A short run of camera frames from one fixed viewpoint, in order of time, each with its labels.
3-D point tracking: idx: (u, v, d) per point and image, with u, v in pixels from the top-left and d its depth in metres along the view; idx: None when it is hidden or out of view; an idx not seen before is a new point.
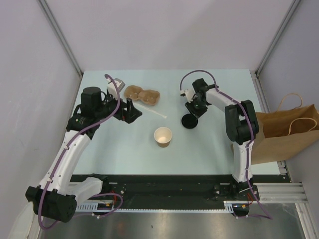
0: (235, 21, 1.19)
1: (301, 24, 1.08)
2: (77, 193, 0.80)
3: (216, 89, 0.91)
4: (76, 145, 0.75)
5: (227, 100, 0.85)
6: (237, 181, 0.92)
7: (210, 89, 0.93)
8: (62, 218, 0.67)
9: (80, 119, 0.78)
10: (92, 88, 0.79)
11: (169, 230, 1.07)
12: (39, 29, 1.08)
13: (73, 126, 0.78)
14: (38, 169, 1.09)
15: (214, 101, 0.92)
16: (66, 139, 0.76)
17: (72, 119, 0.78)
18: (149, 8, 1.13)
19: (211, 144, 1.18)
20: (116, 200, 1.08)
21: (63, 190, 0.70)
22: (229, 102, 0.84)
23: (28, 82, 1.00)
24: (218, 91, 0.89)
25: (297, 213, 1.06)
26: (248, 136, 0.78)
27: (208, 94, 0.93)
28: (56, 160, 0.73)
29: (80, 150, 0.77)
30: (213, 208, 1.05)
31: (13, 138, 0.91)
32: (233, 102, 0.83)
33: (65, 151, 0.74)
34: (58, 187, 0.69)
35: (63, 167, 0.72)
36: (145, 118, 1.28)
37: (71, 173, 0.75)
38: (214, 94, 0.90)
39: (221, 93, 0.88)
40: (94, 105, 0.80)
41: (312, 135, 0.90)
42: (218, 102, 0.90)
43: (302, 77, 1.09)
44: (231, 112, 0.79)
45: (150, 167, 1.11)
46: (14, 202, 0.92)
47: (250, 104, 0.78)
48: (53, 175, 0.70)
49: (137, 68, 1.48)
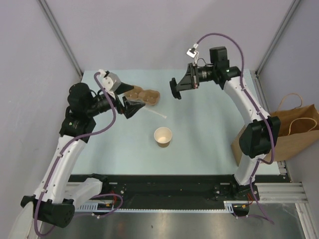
0: (235, 21, 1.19)
1: (301, 23, 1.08)
2: (76, 197, 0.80)
3: (240, 84, 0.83)
4: (70, 152, 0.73)
5: (251, 108, 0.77)
6: (239, 182, 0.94)
7: (234, 81, 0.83)
8: (59, 225, 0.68)
9: (74, 123, 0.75)
10: (80, 88, 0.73)
11: (169, 230, 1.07)
12: (39, 30, 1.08)
13: (68, 130, 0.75)
14: (38, 169, 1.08)
15: (233, 95, 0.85)
16: (60, 145, 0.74)
17: (65, 123, 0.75)
18: (148, 8, 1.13)
19: (211, 144, 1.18)
20: (116, 200, 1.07)
21: (58, 199, 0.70)
22: (254, 114, 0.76)
23: (28, 82, 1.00)
24: (243, 88, 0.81)
25: (297, 213, 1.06)
26: (265, 151, 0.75)
27: (228, 84, 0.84)
28: (50, 169, 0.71)
29: (75, 156, 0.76)
30: (213, 208, 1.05)
31: (13, 138, 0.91)
32: (259, 116, 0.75)
33: (59, 159, 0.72)
34: (52, 196, 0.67)
35: (57, 175, 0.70)
36: (145, 118, 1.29)
37: (66, 180, 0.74)
38: (236, 89, 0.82)
39: (245, 92, 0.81)
40: (86, 105, 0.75)
41: (311, 135, 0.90)
42: (238, 99, 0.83)
43: (302, 76, 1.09)
44: (256, 131, 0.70)
45: (150, 167, 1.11)
46: (14, 202, 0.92)
47: (277, 122, 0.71)
48: (47, 184, 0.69)
49: (137, 68, 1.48)
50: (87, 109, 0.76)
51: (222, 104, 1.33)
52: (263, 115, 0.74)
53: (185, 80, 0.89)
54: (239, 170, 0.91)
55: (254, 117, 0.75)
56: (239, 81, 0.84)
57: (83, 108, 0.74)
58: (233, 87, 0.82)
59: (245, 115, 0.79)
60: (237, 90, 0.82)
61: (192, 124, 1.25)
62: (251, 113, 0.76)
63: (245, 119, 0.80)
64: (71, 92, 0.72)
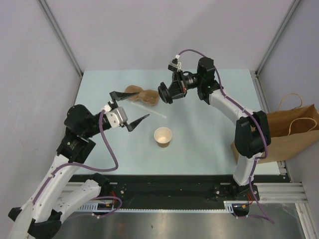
0: (235, 21, 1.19)
1: (301, 23, 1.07)
2: (64, 210, 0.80)
3: (222, 93, 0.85)
4: (62, 174, 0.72)
5: (237, 109, 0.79)
6: (239, 184, 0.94)
7: (216, 92, 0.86)
8: None
9: (73, 144, 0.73)
10: (79, 111, 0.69)
11: (169, 230, 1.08)
12: (39, 29, 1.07)
13: (65, 150, 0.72)
14: (38, 170, 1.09)
15: (219, 105, 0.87)
16: (53, 164, 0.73)
17: (63, 142, 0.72)
18: (148, 8, 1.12)
19: (211, 145, 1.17)
20: (115, 201, 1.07)
21: (43, 218, 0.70)
22: (239, 113, 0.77)
23: (27, 82, 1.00)
24: (225, 95, 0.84)
25: (297, 213, 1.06)
26: (261, 149, 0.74)
27: (212, 97, 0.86)
28: (40, 186, 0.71)
29: (66, 178, 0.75)
30: (213, 208, 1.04)
31: (13, 138, 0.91)
32: (244, 113, 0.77)
33: (49, 179, 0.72)
34: (37, 216, 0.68)
35: (45, 194, 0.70)
36: (145, 118, 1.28)
37: (54, 199, 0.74)
38: (219, 99, 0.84)
39: (228, 98, 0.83)
40: (84, 129, 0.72)
41: (311, 135, 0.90)
42: (223, 107, 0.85)
43: (302, 76, 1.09)
44: (244, 127, 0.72)
45: (149, 167, 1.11)
46: (14, 202, 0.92)
47: (263, 116, 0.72)
48: (34, 202, 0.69)
49: (137, 68, 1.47)
50: (85, 132, 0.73)
51: None
52: (248, 111, 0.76)
53: (173, 86, 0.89)
54: (238, 171, 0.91)
55: (240, 115, 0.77)
56: (220, 91, 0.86)
57: (81, 132, 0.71)
58: (217, 97, 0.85)
59: (234, 118, 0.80)
60: (221, 99, 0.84)
61: (192, 124, 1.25)
62: (237, 113, 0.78)
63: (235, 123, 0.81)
64: (70, 115, 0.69)
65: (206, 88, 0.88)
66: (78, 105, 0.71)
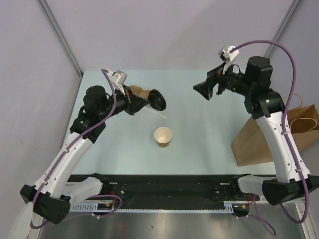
0: (235, 21, 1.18)
1: (301, 24, 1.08)
2: (73, 195, 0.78)
3: (282, 126, 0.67)
4: (76, 149, 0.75)
5: (290, 163, 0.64)
6: (241, 189, 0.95)
7: (273, 118, 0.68)
8: (52, 220, 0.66)
9: (85, 122, 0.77)
10: (96, 90, 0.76)
11: (169, 230, 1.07)
12: (38, 29, 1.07)
13: (78, 128, 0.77)
14: (38, 170, 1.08)
15: (268, 137, 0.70)
16: (68, 141, 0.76)
17: (77, 120, 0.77)
18: (148, 7, 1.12)
19: (211, 145, 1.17)
20: (115, 201, 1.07)
21: (56, 193, 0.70)
22: (292, 171, 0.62)
23: (27, 82, 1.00)
24: (283, 132, 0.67)
25: (297, 213, 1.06)
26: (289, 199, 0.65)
27: (265, 122, 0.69)
28: (54, 163, 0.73)
29: (80, 154, 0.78)
30: (213, 208, 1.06)
31: (14, 138, 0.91)
32: (297, 174, 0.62)
33: (64, 154, 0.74)
34: (51, 190, 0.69)
35: (60, 169, 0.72)
36: (145, 118, 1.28)
37: (68, 176, 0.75)
38: (273, 131, 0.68)
39: (285, 138, 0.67)
40: (100, 107, 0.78)
41: (311, 136, 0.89)
42: (272, 143, 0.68)
43: (303, 76, 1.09)
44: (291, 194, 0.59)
45: (150, 169, 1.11)
46: (14, 201, 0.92)
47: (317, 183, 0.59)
48: (49, 177, 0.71)
49: (136, 68, 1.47)
50: (101, 110, 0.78)
51: (224, 104, 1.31)
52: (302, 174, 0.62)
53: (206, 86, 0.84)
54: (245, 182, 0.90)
55: (292, 175, 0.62)
56: (280, 120, 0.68)
57: (97, 110, 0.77)
58: (271, 128, 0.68)
59: (280, 168, 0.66)
60: (276, 131, 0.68)
61: (192, 125, 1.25)
62: (289, 170, 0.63)
63: (276, 170, 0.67)
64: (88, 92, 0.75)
65: (259, 97, 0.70)
66: (94, 85, 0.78)
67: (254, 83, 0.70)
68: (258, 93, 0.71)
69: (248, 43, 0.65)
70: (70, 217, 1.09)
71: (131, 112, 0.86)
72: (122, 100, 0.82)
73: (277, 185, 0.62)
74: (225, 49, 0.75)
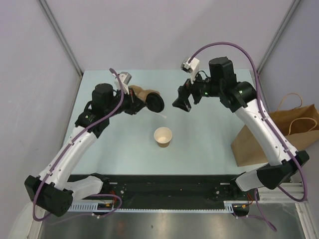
0: (235, 21, 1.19)
1: (301, 24, 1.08)
2: (76, 190, 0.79)
3: (261, 112, 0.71)
4: (81, 142, 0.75)
5: (277, 145, 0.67)
6: (241, 187, 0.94)
7: (250, 107, 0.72)
8: (55, 212, 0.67)
9: (90, 116, 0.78)
10: (105, 87, 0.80)
11: (169, 230, 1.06)
12: (38, 29, 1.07)
13: (82, 122, 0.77)
14: (38, 170, 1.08)
15: (250, 125, 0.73)
16: (72, 134, 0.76)
17: (82, 114, 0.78)
18: (148, 7, 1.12)
19: (211, 145, 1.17)
20: (115, 200, 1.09)
21: (60, 185, 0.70)
22: (282, 153, 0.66)
23: (27, 82, 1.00)
24: (263, 117, 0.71)
25: (297, 213, 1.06)
26: None
27: (244, 113, 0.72)
28: (59, 154, 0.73)
29: (85, 147, 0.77)
30: (213, 208, 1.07)
31: (14, 137, 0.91)
32: (286, 154, 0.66)
33: (69, 146, 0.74)
34: (56, 180, 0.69)
35: (64, 161, 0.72)
36: (145, 118, 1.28)
37: (73, 168, 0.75)
38: (254, 119, 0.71)
39: (267, 122, 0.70)
40: (106, 104, 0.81)
41: (311, 135, 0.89)
42: (255, 130, 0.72)
43: (303, 76, 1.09)
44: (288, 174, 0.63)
45: (150, 169, 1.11)
46: (14, 201, 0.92)
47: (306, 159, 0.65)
48: (54, 168, 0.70)
49: (136, 68, 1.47)
50: (106, 107, 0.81)
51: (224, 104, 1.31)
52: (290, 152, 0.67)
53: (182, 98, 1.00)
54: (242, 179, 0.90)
55: (283, 157, 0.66)
56: (257, 107, 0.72)
57: (104, 106, 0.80)
58: (252, 116, 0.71)
59: (268, 152, 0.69)
60: (257, 118, 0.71)
61: (192, 125, 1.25)
62: (278, 152, 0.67)
63: (266, 154, 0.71)
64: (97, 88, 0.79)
65: (232, 91, 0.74)
66: (101, 84, 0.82)
67: (222, 79, 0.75)
68: (228, 86, 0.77)
69: (208, 46, 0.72)
70: (70, 217, 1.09)
71: (132, 112, 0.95)
72: (125, 100, 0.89)
73: (274, 171, 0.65)
74: (184, 61, 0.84)
